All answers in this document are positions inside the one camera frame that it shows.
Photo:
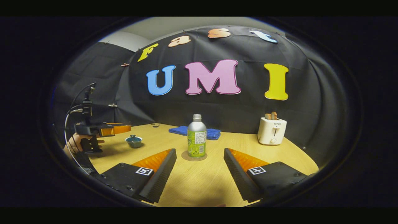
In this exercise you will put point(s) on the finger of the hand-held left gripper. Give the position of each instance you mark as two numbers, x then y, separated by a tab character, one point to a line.
115	123
121	129

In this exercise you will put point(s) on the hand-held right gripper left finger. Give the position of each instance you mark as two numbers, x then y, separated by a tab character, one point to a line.
160	177

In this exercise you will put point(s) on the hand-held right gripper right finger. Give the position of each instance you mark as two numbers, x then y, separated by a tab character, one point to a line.
238	174

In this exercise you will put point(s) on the teal teacup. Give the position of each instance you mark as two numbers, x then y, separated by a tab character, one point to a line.
134	143

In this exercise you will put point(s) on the round brown coaster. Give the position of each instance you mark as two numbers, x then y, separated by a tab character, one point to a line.
185	157

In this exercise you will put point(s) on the silver green-label water bottle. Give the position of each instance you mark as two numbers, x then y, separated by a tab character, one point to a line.
196	137

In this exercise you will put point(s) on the blue towel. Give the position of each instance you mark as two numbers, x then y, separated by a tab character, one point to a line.
178	130

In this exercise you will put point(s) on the white toaster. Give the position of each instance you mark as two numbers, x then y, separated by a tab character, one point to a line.
272	132

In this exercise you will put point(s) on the black backdrop cloth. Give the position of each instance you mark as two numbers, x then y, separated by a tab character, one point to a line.
217	105

